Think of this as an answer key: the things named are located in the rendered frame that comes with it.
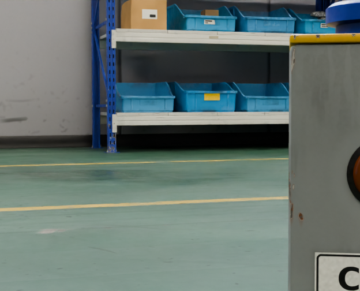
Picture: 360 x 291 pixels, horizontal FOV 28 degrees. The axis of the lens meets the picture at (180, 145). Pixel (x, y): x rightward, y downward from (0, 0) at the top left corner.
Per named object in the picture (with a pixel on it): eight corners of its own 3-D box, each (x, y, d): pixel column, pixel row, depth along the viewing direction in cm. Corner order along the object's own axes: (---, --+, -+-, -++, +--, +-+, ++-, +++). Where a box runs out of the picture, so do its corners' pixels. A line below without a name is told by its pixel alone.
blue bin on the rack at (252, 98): (219, 111, 537) (219, 83, 536) (266, 111, 549) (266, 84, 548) (246, 112, 490) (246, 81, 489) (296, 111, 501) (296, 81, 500)
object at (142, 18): (167, 30, 475) (167, 0, 474) (130, 29, 468) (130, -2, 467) (154, 35, 504) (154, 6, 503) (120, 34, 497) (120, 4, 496)
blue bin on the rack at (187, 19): (162, 37, 524) (162, 8, 523) (212, 39, 536) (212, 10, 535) (185, 30, 477) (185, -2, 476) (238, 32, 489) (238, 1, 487)
